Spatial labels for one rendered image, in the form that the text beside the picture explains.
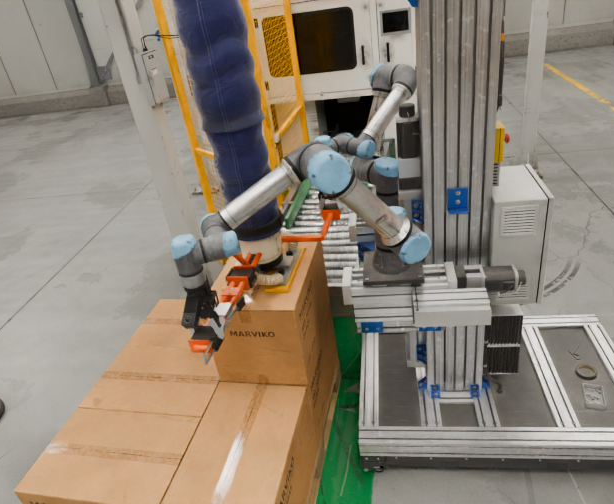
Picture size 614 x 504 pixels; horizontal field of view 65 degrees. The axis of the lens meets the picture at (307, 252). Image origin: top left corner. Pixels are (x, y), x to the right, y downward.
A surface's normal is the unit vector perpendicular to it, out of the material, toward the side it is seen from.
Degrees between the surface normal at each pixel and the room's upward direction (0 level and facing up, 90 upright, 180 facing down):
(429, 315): 90
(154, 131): 90
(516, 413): 0
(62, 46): 90
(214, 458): 0
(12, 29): 90
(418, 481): 0
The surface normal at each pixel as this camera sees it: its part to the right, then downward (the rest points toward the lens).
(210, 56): -0.25, 0.25
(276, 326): -0.19, 0.51
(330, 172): 0.22, 0.36
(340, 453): -0.14, -0.86
